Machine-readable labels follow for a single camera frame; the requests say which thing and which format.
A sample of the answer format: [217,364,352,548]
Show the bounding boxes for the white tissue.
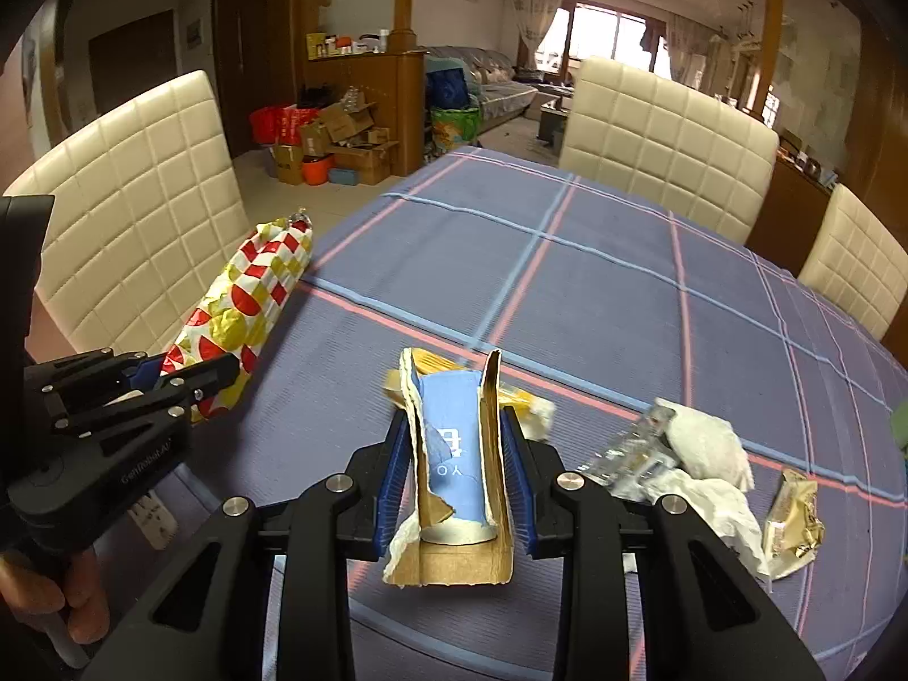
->
[644,398,770,581]

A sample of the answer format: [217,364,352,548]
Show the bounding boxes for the torn blue cardboard box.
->
[383,347,514,587]

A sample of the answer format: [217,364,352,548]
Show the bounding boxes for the yellow snack wrapper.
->
[381,347,559,442]

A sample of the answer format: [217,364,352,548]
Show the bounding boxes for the wooden partition cabinet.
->
[296,0,424,175]

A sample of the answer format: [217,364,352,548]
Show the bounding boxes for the cream quilted chair right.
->
[798,183,908,341]

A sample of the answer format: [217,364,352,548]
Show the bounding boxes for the dark coffee table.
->
[537,97,569,148]

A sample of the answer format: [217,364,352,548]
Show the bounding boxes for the cream quilted chair left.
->
[6,71,253,354]

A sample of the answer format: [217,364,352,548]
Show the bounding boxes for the cream quilted chair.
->
[558,58,779,245]
[798,183,908,341]
[6,71,253,354]

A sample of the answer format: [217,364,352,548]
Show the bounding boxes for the wooden sideboard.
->
[745,129,831,275]

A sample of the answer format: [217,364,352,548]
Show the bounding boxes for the silver pill blister pack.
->
[579,404,680,503]

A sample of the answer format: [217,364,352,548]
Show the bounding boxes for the wooden pillar right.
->
[751,0,785,120]

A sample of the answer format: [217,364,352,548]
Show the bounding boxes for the colourful woven bag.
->
[430,106,482,154]

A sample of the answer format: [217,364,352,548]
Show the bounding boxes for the pile of cardboard boxes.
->
[257,85,396,186]

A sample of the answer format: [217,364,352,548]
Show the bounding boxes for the window with curtains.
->
[505,0,717,85]

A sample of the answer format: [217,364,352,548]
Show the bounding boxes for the blue plaid tablecloth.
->
[158,149,906,679]

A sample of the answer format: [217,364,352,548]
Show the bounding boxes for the orange plastic bucket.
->
[302,154,334,186]

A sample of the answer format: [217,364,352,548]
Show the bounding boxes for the red yellow patterned wrapper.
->
[162,211,314,423]

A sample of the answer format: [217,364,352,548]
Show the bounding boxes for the gold foil wrapper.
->
[762,468,825,581]

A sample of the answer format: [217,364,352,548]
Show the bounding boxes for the grey sofa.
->
[424,46,539,134]

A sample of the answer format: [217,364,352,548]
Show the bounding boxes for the cream quilted chair far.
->
[558,58,779,245]

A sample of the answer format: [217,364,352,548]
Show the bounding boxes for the person's left hand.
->
[2,547,110,646]

